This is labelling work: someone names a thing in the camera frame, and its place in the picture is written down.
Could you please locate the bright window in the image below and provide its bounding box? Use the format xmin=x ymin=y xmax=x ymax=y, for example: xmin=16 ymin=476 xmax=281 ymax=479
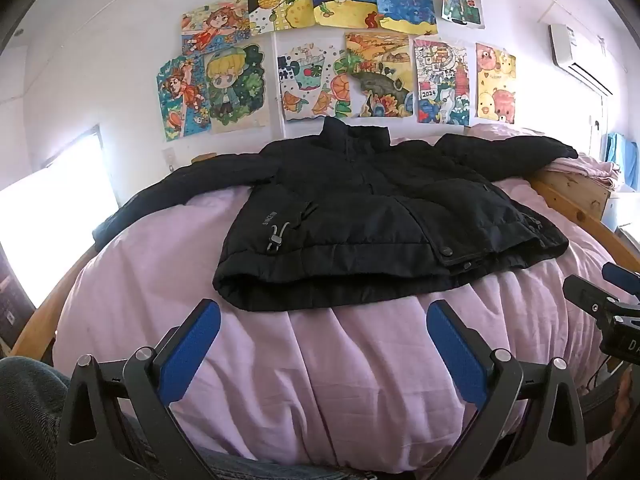
xmin=0 ymin=125 xmax=121 ymax=311

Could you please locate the pink duvet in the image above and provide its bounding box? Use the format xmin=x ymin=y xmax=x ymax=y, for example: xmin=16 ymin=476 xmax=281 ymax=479
xmin=52 ymin=122 xmax=640 ymax=476

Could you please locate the field landscape drawing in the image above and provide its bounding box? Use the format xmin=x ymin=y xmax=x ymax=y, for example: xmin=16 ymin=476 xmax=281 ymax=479
xmin=344 ymin=31 xmax=417 ymax=119

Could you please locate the dragon and tower drawing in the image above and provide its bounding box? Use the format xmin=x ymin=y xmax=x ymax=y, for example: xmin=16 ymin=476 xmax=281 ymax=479
xmin=413 ymin=39 xmax=472 ymax=127

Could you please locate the white air conditioner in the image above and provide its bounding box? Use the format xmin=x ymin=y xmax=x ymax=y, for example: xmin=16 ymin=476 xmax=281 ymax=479
xmin=549 ymin=23 xmax=616 ymax=97

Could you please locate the flying girl drawing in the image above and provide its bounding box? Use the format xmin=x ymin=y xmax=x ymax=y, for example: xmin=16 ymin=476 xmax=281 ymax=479
xmin=156 ymin=54 xmax=212 ymax=142

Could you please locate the pigs and chicks drawing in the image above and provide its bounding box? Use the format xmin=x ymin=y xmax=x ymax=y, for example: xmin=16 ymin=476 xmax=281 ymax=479
xmin=475 ymin=43 xmax=518 ymax=124

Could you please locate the person's jeans leg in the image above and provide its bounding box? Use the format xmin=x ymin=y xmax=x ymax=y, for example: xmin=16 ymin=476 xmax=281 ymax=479
xmin=0 ymin=356 xmax=381 ymax=480

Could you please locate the pineapple drawing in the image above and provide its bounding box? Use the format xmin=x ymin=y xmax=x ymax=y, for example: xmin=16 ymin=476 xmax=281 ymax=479
xmin=247 ymin=0 xmax=314 ymax=37

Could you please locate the blond boy drawing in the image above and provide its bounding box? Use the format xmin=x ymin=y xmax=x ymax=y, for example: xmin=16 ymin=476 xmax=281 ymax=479
xmin=204 ymin=44 xmax=272 ymax=134

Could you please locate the black cable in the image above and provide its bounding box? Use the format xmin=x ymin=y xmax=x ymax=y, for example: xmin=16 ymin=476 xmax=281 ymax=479
xmin=584 ymin=357 xmax=621 ymax=413

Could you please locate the person's right hand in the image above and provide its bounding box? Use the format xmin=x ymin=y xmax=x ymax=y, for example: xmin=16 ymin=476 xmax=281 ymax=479
xmin=614 ymin=375 xmax=640 ymax=431

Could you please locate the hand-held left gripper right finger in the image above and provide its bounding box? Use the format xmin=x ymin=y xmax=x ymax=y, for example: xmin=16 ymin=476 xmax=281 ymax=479
xmin=426 ymin=299 xmax=587 ymax=480

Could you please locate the orange-haired girl drawing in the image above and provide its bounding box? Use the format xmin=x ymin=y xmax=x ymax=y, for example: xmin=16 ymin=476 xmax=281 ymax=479
xmin=181 ymin=2 xmax=251 ymax=57

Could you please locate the wooden bed frame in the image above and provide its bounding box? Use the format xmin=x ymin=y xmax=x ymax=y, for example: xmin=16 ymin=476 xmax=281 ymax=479
xmin=10 ymin=164 xmax=640 ymax=361

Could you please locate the blue cloth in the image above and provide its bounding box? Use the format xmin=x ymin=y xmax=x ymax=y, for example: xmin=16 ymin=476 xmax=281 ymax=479
xmin=606 ymin=131 xmax=640 ymax=177

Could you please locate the black puffer jacket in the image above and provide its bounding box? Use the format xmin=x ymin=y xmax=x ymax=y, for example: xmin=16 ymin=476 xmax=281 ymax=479
xmin=92 ymin=116 xmax=579 ymax=312

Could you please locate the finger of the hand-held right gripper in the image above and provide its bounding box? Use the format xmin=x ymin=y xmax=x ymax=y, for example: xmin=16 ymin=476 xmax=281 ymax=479
xmin=601 ymin=261 xmax=640 ymax=288
xmin=562 ymin=275 xmax=633 ymax=318

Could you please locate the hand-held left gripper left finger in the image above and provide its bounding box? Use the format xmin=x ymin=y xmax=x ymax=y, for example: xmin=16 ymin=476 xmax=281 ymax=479
xmin=56 ymin=298 xmax=221 ymax=480

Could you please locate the pink pillow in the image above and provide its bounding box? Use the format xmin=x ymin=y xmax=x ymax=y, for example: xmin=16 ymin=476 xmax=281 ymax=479
xmin=545 ymin=152 xmax=622 ymax=192

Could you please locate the drink cup and oranges drawing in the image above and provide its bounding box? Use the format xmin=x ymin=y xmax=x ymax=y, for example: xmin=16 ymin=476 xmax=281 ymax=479
xmin=276 ymin=41 xmax=352 ymax=124

